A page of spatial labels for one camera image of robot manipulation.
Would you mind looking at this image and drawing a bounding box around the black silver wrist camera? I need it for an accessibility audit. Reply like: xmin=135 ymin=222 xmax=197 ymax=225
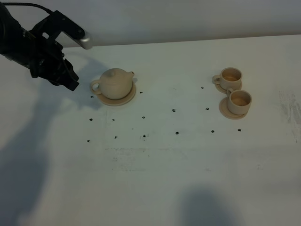
xmin=31 ymin=10 xmax=93 ymax=49

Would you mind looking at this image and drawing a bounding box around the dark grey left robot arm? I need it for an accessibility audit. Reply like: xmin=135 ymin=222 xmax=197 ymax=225
xmin=0 ymin=3 xmax=85 ymax=91

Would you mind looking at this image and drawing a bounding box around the beige teapot saucer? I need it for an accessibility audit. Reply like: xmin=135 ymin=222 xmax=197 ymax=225
xmin=96 ymin=81 xmax=136 ymax=106

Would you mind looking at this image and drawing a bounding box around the beige near saucer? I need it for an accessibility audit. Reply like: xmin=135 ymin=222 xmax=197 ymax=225
xmin=219 ymin=97 xmax=247 ymax=120

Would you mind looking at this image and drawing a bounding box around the beige teacup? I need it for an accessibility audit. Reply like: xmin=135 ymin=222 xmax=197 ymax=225
xmin=227 ymin=89 xmax=252 ymax=115
xmin=212 ymin=67 xmax=242 ymax=90

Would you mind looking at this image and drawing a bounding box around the beige near teacup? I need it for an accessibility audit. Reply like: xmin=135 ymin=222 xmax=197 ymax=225
xmin=227 ymin=89 xmax=252 ymax=115

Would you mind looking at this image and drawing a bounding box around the beige far saucer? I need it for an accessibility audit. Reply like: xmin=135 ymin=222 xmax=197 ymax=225
xmin=215 ymin=83 xmax=242 ymax=94

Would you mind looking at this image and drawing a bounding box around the beige ceramic teapot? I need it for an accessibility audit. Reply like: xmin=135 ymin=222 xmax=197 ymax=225
xmin=90 ymin=68 xmax=135 ymax=100

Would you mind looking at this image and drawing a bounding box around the beige far teacup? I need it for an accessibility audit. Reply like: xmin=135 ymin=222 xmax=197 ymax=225
xmin=212 ymin=67 xmax=242 ymax=90

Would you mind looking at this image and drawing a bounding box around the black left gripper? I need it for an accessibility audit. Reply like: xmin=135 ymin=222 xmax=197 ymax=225
xmin=16 ymin=16 xmax=79 ymax=91

